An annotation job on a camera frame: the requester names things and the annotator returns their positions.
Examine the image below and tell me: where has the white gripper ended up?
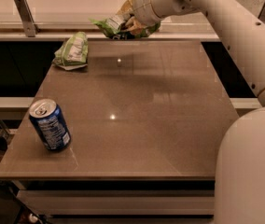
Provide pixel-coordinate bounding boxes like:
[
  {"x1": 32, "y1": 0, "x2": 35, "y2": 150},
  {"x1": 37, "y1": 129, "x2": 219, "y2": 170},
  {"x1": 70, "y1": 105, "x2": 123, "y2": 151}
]
[{"x1": 117, "y1": 0, "x2": 161, "y2": 35}]

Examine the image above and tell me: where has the green rice chip bag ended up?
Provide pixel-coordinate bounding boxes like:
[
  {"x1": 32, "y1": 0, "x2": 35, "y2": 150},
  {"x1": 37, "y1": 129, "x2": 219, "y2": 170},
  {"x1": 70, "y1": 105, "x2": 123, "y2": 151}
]
[{"x1": 91, "y1": 13, "x2": 160, "y2": 40}]

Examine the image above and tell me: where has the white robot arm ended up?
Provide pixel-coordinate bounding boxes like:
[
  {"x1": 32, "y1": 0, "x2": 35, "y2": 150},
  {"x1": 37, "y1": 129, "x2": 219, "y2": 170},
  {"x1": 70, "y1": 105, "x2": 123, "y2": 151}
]
[{"x1": 128, "y1": 0, "x2": 265, "y2": 224}]

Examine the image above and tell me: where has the green jalapeno chip bag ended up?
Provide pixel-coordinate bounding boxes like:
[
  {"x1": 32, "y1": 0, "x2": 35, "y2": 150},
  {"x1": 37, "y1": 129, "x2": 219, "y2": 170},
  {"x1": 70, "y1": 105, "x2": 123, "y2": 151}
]
[{"x1": 52, "y1": 32, "x2": 89, "y2": 71}]

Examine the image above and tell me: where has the glass barrier panel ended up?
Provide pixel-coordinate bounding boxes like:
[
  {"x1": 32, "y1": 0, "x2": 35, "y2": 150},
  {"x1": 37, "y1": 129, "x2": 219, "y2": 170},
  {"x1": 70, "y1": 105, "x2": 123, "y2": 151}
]
[{"x1": 0, "y1": 0, "x2": 265, "y2": 34}]

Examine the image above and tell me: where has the blue soda can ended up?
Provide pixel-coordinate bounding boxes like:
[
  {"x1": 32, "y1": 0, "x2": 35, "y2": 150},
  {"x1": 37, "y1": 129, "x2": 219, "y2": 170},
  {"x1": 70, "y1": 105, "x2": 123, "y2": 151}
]
[{"x1": 29, "y1": 99, "x2": 71, "y2": 151}]

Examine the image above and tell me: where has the left metal bracket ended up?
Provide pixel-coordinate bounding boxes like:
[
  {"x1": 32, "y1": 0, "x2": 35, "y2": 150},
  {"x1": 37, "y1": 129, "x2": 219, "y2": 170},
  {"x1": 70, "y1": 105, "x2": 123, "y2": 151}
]
[{"x1": 14, "y1": 0, "x2": 38, "y2": 37}]

